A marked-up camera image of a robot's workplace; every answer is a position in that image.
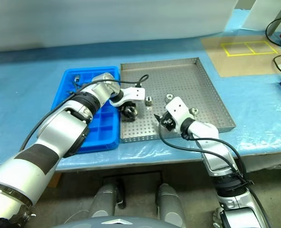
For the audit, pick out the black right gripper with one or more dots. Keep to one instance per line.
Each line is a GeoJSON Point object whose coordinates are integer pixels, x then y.
{"type": "Point", "coordinates": [168, 123]}

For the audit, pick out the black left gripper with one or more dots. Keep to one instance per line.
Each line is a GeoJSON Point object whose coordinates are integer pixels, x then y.
{"type": "Point", "coordinates": [125, 112]}

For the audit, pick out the metal roller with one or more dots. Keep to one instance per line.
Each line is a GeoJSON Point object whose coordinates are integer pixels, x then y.
{"type": "Point", "coordinates": [170, 96]}
{"type": "Point", "coordinates": [194, 111]}
{"type": "Point", "coordinates": [149, 101]}
{"type": "Point", "coordinates": [77, 78]}
{"type": "Point", "coordinates": [132, 111]}

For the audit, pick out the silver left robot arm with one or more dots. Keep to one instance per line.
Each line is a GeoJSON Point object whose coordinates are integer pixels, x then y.
{"type": "Point", "coordinates": [47, 128]}

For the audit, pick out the blue plastic compartment tray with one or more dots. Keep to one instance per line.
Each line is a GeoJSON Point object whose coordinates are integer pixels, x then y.
{"type": "Point", "coordinates": [104, 118]}

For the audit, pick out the perforated steel tray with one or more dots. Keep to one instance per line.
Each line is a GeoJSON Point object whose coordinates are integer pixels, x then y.
{"type": "Point", "coordinates": [178, 78]}

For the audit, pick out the grey rounded robot leg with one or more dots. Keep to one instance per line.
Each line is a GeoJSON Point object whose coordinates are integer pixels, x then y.
{"type": "Point", "coordinates": [104, 199]}
{"type": "Point", "coordinates": [170, 202]}

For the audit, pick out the large white foam board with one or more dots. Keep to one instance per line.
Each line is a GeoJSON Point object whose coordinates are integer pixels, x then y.
{"type": "Point", "coordinates": [107, 19]}

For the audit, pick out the brown cardboard piece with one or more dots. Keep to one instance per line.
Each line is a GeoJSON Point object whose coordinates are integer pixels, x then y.
{"type": "Point", "coordinates": [55, 179]}

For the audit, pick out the brown table mat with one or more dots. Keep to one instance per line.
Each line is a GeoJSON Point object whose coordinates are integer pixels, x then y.
{"type": "Point", "coordinates": [245, 66]}

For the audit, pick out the blue plastic table cover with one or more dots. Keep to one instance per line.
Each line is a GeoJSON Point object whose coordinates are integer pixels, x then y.
{"type": "Point", "coordinates": [23, 83]}

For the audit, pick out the dark grey robot body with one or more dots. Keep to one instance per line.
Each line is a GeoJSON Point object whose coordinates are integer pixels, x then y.
{"type": "Point", "coordinates": [116, 223]}

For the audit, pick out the yellow tape rectangle marking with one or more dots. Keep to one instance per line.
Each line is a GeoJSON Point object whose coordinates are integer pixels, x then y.
{"type": "Point", "coordinates": [246, 48]}

